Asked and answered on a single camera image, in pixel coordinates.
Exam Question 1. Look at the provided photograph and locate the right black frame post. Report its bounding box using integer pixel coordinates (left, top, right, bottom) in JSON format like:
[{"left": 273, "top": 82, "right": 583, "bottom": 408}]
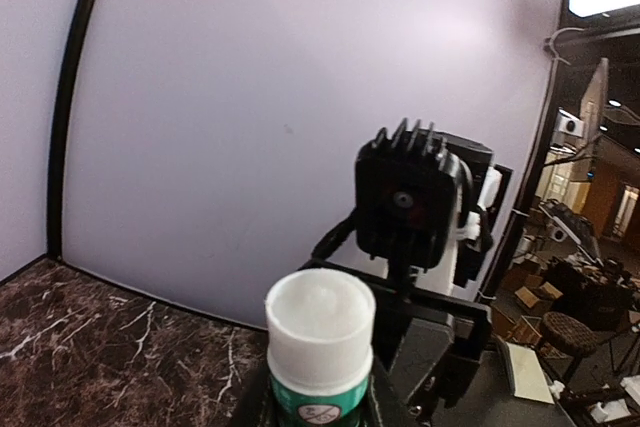
[{"left": 46, "top": 0, "right": 96, "bottom": 260}]

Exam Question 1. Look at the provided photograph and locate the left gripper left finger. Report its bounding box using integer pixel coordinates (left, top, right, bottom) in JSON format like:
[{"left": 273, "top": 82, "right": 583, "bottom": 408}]
[{"left": 232, "top": 366, "right": 278, "bottom": 427}]

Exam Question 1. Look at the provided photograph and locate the green white glue stick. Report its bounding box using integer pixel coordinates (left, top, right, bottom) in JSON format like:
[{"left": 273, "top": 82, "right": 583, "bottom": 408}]
[{"left": 265, "top": 268, "right": 376, "bottom": 426}]

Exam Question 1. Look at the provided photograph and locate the cardboard boxes pile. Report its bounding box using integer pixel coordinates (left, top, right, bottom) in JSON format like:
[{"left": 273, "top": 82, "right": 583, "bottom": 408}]
[{"left": 491, "top": 260, "right": 563, "bottom": 346}]

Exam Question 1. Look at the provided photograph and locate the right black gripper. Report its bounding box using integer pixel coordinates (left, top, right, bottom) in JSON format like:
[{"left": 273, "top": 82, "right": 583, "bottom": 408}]
[{"left": 300, "top": 259, "right": 492, "bottom": 417}]

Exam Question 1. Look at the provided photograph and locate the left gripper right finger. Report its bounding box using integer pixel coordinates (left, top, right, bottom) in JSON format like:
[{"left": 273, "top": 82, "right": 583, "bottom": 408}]
[{"left": 360, "top": 361, "right": 415, "bottom": 427}]

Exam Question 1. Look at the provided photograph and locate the brown round stool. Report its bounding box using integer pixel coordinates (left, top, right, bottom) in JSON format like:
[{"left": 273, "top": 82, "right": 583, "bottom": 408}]
[{"left": 538, "top": 311, "right": 599, "bottom": 384}]

